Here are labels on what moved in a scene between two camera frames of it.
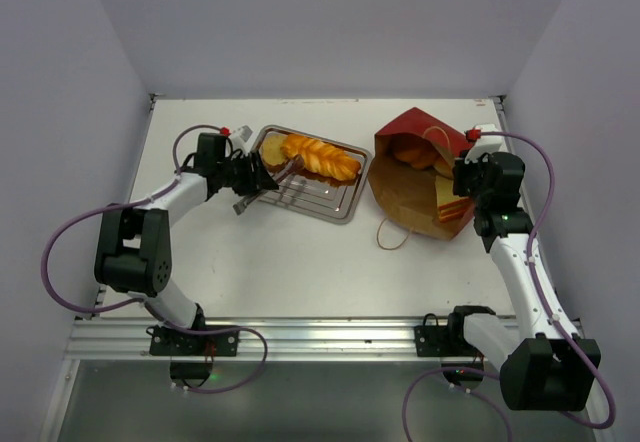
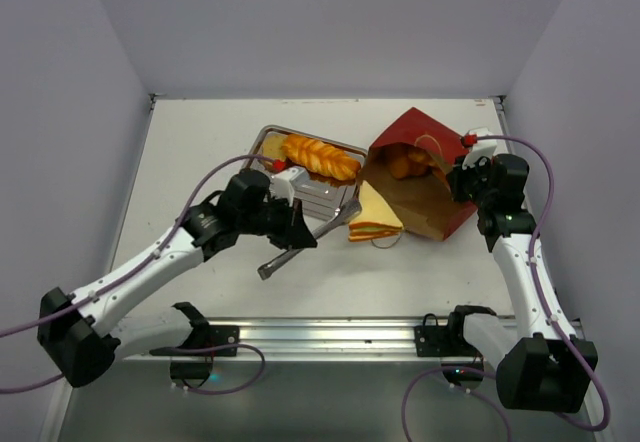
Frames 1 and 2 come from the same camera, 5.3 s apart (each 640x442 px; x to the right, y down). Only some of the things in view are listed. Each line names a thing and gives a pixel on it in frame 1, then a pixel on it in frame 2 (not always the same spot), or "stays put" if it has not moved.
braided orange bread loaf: x=320 y=157 stays put
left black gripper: x=257 y=172 → x=294 y=232
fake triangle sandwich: x=448 y=203 → x=375 y=220
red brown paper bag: x=411 y=174 stays put
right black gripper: x=463 y=178 stays put
